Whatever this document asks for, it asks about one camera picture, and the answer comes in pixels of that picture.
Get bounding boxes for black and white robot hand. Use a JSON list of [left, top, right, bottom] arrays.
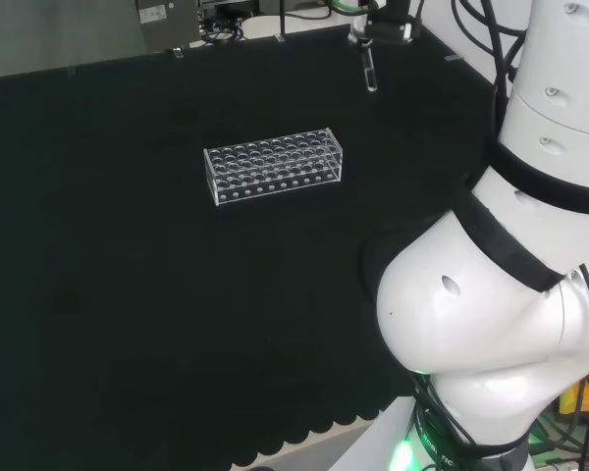
[[348, 0, 420, 51]]

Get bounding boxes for clear glass test tube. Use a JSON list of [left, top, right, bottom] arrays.
[[359, 45, 379, 94]]

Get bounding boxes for clear plastic test tube rack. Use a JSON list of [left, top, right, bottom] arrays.
[[202, 126, 346, 208]]

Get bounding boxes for grey metal box with label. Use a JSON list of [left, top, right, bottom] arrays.
[[134, 0, 200, 51]]

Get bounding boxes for pale board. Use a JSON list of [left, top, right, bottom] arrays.
[[0, 0, 149, 80]]

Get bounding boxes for black bench cloth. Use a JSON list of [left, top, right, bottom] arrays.
[[0, 23, 503, 471]]

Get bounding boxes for yellow stop button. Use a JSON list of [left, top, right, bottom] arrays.
[[558, 366, 589, 419]]

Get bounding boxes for black cable bundle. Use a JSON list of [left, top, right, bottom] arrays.
[[450, 0, 527, 144]]

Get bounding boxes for black background cables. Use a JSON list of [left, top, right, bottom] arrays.
[[198, 13, 247, 46]]

